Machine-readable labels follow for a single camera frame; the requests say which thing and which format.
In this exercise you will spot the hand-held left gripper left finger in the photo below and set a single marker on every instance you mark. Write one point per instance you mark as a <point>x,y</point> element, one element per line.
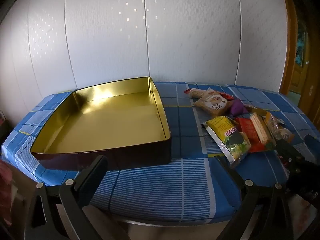
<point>92,177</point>

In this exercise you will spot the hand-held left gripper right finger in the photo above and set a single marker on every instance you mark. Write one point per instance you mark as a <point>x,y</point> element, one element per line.
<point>232,180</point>

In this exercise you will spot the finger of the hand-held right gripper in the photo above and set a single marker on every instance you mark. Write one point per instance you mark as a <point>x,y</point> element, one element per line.
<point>290,151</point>
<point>311,138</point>

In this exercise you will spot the orange candy bag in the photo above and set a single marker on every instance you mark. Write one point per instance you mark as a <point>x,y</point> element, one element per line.
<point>280,130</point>

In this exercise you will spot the clear cracker sleeve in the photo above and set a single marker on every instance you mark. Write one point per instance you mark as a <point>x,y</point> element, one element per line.
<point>258,127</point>

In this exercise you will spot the large red snack packet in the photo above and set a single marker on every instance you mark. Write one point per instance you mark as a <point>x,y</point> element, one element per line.
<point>246,130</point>

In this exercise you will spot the yellow snack packet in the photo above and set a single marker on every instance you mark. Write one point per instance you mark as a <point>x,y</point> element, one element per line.
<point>225,127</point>

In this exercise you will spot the gold tin box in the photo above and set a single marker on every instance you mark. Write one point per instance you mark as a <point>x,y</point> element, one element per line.
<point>112,120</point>

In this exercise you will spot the purple snack packet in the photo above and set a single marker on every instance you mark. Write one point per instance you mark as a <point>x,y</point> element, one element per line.
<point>236,108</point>

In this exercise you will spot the beige pastry packet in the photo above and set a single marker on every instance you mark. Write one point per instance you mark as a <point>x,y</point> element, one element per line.
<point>212,105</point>

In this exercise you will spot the small red snack packet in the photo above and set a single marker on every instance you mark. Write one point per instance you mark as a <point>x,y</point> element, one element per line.
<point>226,96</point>

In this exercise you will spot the long rice cracker packet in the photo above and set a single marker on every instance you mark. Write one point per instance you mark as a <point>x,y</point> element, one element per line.
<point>197,93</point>

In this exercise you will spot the plain wooden door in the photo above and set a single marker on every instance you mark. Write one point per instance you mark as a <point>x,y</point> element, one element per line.
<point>312,100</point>

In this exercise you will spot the blue plaid tablecloth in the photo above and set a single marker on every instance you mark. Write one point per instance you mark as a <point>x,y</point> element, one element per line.
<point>175,180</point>

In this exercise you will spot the wooden door with glass panel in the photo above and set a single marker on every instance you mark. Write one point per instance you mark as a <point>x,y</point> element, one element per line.
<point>298,75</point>

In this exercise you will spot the wooden door frame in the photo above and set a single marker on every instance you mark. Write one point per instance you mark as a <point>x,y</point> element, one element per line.
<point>290,55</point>

